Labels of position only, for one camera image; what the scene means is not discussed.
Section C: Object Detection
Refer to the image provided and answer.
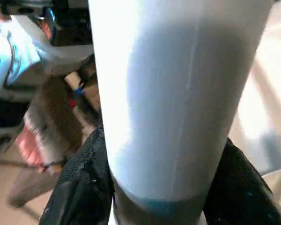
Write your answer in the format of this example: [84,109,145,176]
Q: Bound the white plastic table leg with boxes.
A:
[87,0,274,225]

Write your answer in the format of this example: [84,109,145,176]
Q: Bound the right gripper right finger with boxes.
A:
[204,136,281,225]

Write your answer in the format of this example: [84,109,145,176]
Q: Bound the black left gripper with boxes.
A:
[66,54,104,127]

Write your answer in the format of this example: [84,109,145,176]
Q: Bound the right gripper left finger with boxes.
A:
[40,124,115,225]

